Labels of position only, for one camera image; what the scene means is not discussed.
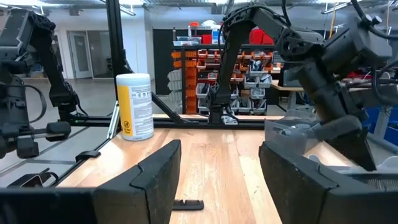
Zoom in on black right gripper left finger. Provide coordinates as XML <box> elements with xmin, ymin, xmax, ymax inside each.
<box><xmin>0</xmin><ymin>139</ymin><xmax>182</xmax><ymax>224</ymax></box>

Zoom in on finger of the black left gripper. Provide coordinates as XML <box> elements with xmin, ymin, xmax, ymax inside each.
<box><xmin>313</xmin><ymin>114</ymin><xmax>363</xmax><ymax>141</ymax></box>
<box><xmin>328</xmin><ymin>126</ymin><xmax>377</xmax><ymax>172</ymax></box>

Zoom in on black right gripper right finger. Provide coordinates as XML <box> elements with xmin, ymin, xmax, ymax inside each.
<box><xmin>259</xmin><ymin>141</ymin><xmax>398</xmax><ymax>224</ymax></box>

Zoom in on blue crate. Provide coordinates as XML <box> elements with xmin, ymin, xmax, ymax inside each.
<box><xmin>363</xmin><ymin>105</ymin><xmax>398</xmax><ymax>147</ymax></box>

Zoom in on wooden desk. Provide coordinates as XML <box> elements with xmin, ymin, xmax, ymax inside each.
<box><xmin>270</xmin><ymin>80</ymin><xmax>304</xmax><ymax>110</ymax></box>

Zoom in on black box on desk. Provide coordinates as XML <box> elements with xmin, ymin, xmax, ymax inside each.
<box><xmin>278</xmin><ymin>67</ymin><xmax>304</xmax><ymax>88</ymax></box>

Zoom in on black table edge clamp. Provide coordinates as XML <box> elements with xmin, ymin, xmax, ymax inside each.
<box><xmin>75</xmin><ymin>150</ymin><xmax>102</xmax><ymax>162</ymax></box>

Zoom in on white yellow wipes canister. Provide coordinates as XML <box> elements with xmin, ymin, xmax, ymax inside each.
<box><xmin>116</xmin><ymin>73</ymin><xmax>155</xmax><ymax>142</ymax></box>

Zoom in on red storage boxes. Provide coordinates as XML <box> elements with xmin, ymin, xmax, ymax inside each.
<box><xmin>248</xmin><ymin>27</ymin><xmax>276</xmax><ymax>45</ymax></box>

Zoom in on small black grey-faced device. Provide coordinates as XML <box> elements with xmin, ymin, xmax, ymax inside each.
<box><xmin>7</xmin><ymin>169</ymin><xmax>60</xmax><ymax>188</ymax></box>

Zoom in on shelf with orange bins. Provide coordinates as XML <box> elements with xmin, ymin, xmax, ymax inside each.
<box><xmin>169</xmin><ymin>43</ymin><xmax>282</xmax><ymax>114</ymax></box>

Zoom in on black partition panel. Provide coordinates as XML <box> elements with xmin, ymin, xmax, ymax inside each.
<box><xmin>152</xmin><ymin>28</ymin><xmax>175</xmax><ymax>96</ymax></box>

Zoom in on grey door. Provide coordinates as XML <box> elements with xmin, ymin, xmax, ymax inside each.
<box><xmin>68</xmin><ymin>30</ymin><xmax>93</xmax><ymax>79</ymax></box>

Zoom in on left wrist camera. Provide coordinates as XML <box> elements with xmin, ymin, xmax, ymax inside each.
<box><xmin>345</xmin><ymin>83</ymin><xmax>398</xmax><ymax>108</ymax></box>

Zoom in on silver frame bracket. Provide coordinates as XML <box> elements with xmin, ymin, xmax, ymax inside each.
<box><xmin>106</xmin><ymin>101</ymin><xmax>121</xmax><ymax>140</ymax></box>

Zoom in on white arm base bracket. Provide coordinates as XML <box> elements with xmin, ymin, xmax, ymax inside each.
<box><xmin>221</xmin><ymin>113</ymin><xmax>239</xmax><ymax>126</ymax></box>

